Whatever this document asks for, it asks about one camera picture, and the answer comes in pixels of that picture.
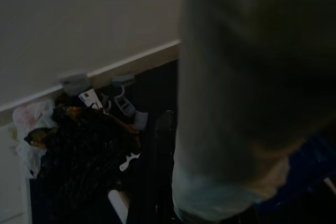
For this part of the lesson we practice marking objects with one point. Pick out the black glossy upright bar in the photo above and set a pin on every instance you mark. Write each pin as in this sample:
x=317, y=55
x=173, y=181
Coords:
x=164, y=155

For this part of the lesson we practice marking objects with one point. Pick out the wooden skirting board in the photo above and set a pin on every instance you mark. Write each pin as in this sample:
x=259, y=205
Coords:
x=110, y=73

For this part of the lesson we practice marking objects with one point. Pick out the grey trouser leg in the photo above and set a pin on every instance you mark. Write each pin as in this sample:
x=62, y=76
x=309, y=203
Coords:
x=236, y=98

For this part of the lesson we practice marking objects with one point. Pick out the small white plastic piece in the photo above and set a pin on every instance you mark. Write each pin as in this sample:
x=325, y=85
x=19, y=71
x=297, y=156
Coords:
x=128, y=161

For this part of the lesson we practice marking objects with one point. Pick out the small white card box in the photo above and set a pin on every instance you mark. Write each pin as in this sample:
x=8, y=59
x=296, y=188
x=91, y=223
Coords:
x=88, y=98

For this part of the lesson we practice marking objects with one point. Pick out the black mesh rubbish bag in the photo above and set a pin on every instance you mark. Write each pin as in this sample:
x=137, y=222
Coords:
x=84, y=150

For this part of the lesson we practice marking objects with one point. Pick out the orange brown wrapper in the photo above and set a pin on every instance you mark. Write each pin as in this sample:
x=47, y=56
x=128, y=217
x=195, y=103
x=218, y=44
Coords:
x=68, y=110

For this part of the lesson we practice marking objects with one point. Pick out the brown shiny wrapper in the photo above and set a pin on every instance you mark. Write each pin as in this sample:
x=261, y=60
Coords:
x=39, y=136

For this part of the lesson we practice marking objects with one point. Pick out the white crumpled plastic bag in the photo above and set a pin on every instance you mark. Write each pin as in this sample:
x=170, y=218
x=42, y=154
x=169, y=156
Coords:
x=31, y=119

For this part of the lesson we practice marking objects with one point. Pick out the blue plastic object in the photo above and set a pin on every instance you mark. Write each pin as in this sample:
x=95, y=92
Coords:
x=312, y=158

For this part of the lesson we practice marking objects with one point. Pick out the white cabinet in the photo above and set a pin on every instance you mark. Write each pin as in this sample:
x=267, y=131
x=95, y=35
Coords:
x=11, y=182

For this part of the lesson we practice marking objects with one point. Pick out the grey wall socket box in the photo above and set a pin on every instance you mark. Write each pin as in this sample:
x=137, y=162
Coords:
x=74, y=85

